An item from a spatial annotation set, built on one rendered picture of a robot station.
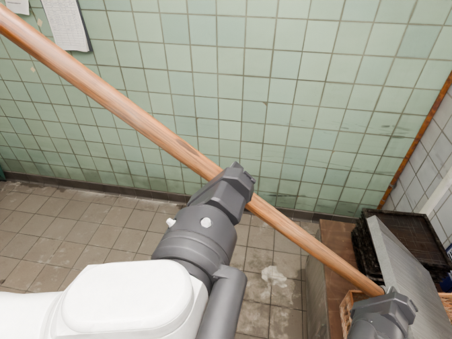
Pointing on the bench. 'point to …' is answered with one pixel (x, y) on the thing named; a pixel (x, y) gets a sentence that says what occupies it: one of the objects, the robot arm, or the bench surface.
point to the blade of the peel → (410, 283)
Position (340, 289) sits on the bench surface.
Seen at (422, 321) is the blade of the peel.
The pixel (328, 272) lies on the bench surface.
